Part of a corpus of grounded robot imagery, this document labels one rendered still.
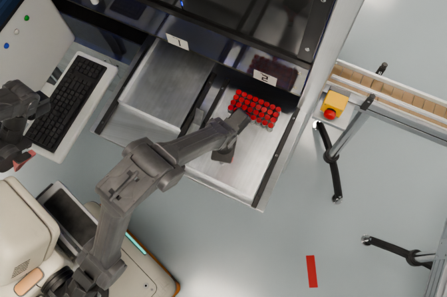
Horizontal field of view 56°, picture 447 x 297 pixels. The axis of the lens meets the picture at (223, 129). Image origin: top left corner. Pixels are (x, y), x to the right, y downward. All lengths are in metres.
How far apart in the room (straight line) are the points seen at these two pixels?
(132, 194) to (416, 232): 1.96
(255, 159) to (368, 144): 1.18
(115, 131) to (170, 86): 0.27
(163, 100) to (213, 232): 0.98
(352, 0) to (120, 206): 0.66
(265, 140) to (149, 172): 0.79
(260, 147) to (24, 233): 0.82
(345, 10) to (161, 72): 0.83
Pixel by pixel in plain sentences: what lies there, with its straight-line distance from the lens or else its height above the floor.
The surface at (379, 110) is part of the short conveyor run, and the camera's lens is 1.61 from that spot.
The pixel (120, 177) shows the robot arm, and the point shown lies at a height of 1.58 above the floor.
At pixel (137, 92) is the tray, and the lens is 1.62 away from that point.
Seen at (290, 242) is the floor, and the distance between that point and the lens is 2.34.
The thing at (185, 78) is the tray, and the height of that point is 0.88.
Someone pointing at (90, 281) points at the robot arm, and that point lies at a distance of 1.11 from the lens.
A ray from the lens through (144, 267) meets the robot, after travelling 2.08.
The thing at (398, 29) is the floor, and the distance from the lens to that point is 2.96.
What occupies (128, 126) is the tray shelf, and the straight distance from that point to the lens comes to 1.58.
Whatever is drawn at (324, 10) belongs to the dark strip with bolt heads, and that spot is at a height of 1.46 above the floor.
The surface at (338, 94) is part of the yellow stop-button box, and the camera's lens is 1.46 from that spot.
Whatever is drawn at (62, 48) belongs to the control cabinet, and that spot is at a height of 0.85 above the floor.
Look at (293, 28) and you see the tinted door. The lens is 1.18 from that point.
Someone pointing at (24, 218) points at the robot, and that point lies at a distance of 1.09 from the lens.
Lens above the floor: 2.31
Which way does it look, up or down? 70 degrees down
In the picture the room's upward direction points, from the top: 3 degrees counter-clockwise
